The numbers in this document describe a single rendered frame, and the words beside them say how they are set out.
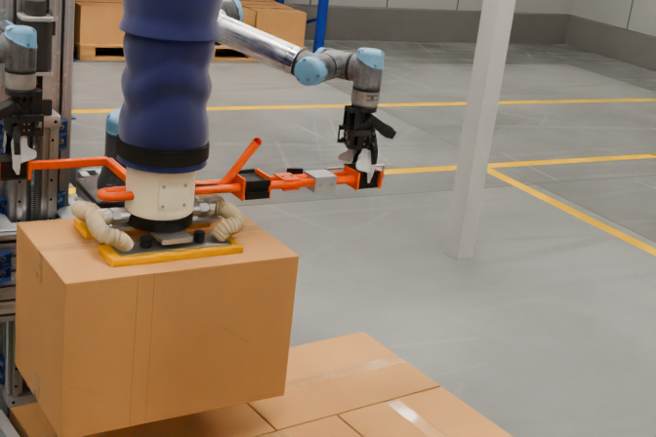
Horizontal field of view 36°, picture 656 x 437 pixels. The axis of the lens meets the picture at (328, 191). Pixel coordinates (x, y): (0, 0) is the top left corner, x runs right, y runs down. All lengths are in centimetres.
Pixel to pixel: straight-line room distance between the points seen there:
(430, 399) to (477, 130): 263
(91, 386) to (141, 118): 64
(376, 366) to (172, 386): 87
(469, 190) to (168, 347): 331
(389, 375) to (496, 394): 123
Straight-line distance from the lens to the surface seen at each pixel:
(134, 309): 238
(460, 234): 563
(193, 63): 236
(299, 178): 266
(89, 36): 991
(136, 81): 238
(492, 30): 536
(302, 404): 293
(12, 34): 256
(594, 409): 440
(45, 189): 303
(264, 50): 267
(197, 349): 251
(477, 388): 434
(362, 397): 301
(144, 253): 242
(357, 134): 271
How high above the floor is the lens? 201
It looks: 18 degrees down
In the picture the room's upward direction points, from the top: 7 degrees clockwise
